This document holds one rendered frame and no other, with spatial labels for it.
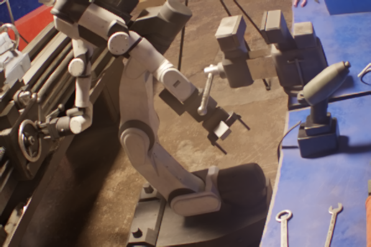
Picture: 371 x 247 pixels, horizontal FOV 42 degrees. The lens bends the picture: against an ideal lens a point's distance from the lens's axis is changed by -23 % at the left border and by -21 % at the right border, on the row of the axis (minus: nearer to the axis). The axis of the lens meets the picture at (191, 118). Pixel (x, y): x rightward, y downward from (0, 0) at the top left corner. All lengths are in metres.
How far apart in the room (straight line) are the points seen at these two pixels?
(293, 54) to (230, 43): 0.18
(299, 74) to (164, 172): 0.92
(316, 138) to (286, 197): 0.17
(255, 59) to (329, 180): 0.53
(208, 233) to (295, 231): 1.24
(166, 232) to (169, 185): 0.24
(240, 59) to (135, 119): 0.70
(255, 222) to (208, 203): 0.22
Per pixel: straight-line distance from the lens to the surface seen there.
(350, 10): 2.21
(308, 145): 1.34
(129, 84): 2.12
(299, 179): 1.29
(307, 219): 1.16
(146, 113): 2.20
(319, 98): 1.28
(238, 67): 1.64
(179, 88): 1.87
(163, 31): 2.03
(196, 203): 2.34
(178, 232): 2.42
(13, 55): 3.09
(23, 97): 2.49
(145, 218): 2.55
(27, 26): 5.58
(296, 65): 1.58
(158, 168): 2.32
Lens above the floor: 1.62
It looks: 27 degrees down
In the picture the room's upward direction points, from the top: 21 degrees counter-clockwise
